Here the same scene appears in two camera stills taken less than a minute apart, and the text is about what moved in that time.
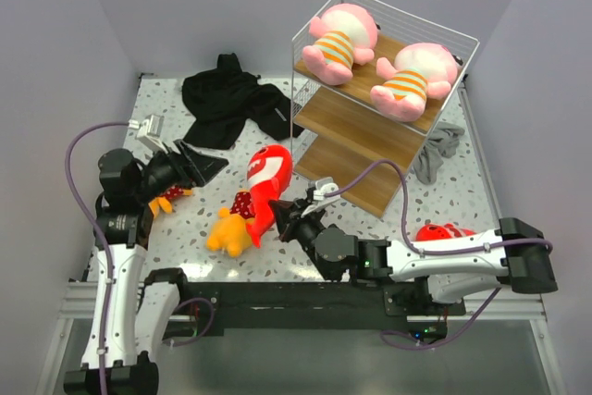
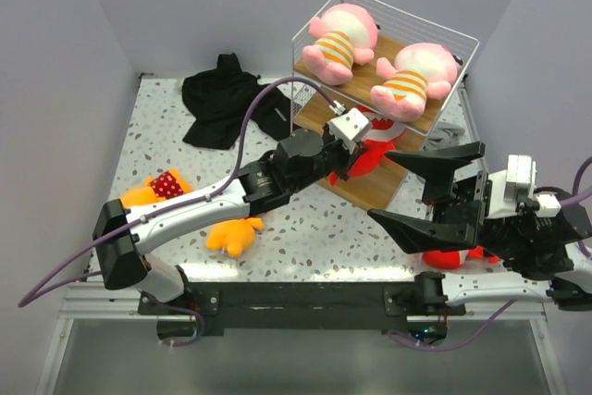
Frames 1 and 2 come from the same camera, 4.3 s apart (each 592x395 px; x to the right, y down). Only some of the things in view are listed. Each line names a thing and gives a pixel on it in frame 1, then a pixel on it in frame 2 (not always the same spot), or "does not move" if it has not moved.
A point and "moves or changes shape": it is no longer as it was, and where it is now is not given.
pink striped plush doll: (346, 34) does not move
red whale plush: (268, 171) moves or changes shape
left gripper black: (202, 166) to (349, 159)
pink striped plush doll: (420, 70) does not move
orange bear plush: (231, 229) does not move
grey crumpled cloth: (442, 141) does not move
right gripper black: (292, 222) to (453, 225)
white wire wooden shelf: (367, 82) does not move
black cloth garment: (217, 103) does not move
